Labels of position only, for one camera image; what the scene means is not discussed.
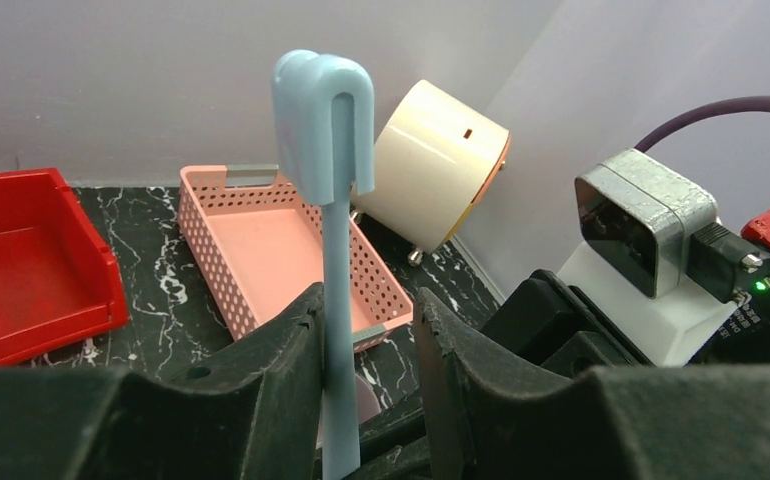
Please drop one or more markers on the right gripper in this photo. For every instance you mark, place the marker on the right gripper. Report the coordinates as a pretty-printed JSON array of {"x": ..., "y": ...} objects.
[{"x": 556, "y": 327}]

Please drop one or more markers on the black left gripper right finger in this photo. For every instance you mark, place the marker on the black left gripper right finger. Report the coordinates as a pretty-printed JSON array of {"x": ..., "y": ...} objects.
[{"x": 490, "y": 414}]

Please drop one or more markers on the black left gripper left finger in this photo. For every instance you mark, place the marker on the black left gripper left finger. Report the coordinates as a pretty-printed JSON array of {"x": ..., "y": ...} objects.
[{"x": 249, "y": 411}]

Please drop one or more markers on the purple mug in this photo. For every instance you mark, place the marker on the purple mug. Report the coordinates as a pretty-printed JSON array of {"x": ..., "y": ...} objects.
[{"x": 367, "y": 401}]

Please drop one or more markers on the white toothbrush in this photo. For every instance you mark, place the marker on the white toothbrush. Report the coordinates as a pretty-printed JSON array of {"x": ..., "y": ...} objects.
[{"x": 324, "y": 122}]

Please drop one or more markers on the pink perforated basket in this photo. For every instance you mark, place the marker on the pink perforated basket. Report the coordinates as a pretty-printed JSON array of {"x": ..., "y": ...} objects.
[{"x": 258, "y": 246}]

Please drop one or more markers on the white cylindrical appliance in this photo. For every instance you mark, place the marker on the white cylindrical appliance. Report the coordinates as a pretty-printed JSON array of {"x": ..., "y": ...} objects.
[{"x": 434, "y": 160}]

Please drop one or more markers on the right red plastic bin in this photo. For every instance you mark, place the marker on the right red plastic bin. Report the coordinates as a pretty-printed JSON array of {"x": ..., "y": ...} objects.
[{"x": 59, "y": 280}]

